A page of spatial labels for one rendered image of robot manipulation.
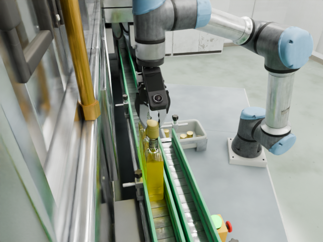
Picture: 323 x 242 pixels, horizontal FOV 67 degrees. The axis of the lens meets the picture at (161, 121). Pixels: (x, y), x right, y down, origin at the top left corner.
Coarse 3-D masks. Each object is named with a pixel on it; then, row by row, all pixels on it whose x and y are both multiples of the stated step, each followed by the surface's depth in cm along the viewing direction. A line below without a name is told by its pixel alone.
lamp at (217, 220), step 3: (213, 216) 84; (216, 216) 84; (213, 219) 83; (216, 219) 83; (219, 219) 83; (216, 222) 82; (219, 222) 83; (216, 225) 82; (219, 225) 82; (216, 228) 83; (219, 228) 83
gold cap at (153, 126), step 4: (148, 124) 71; (152, 124) 71; (156, 124) 71; (148, 128) 71; (152, 128) 70; (156, 128) 70; (148, 132) 72; (152, 132) 71; (156, 132) 71; (148, 136) 73; (152, 136) 72; (156, 136) 72
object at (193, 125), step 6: (186, 120) 137; (192, 120) 137; (180, 126) 137; (186, 126) 138; (192, 126) 139; (198, 126) 134; (162, 132) 127; (180, 132) 139; (186, 132) 139; (198, 132) 135; (204, 132) 127; (186, 138) 123; (192, 138) 123; (198, 138) 123
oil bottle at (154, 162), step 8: (144, 152) 79; (160, 152) 77; (152, 160) 76; (160, 160) 76; (152, 168) 77; (160, 168) 78; (152, 176) 79; (160, 176) 80; (152, 184) 81; (160, 184) 82; (152, 192) 83; (160, 192) 84; (152, 200) 86
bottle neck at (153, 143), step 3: (150, 138) 75; (156, 138) 74; (150, 141) 73; (153, 141) 73; (156, 141) 74; (150, 144) 74; (153, 144) 74; (156, 144) 74; (150, 147) 75; (153, 147) 74; (156, 147) 75; (150, 150) 75; (153, 150) 75; (156, 150) 76
